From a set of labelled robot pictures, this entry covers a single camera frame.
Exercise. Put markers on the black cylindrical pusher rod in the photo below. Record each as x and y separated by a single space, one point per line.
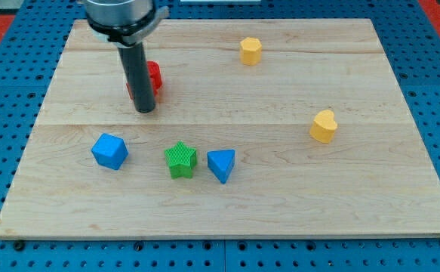
134 63

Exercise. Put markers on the wooden board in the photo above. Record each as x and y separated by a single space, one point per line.
373 180

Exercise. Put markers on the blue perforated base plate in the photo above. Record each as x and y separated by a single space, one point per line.
30 51

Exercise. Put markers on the blue triangle block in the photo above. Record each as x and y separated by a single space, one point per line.
221 163

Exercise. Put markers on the red block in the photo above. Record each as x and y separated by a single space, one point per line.
155 77

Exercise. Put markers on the green star block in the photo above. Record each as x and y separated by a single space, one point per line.
181 160

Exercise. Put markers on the yellow heart block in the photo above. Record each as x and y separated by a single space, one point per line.
323 127

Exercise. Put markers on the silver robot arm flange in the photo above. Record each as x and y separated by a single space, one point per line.
125 23

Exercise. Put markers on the yellow hexagon block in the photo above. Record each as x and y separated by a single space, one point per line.
250 51

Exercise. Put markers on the blue cube block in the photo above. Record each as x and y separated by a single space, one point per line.
110 151

